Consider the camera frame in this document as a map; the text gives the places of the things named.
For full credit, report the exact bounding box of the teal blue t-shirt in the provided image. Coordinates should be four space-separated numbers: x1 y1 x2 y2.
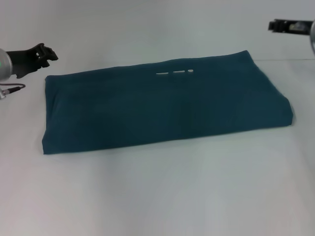
41 50 294 155

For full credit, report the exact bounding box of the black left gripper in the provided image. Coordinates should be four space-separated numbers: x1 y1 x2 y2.
6 43 60 79

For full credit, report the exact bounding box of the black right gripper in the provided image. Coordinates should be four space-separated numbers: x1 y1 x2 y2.
268 19 315 37

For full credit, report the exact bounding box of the dark red cable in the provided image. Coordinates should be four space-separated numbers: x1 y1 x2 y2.
0 83 27 96

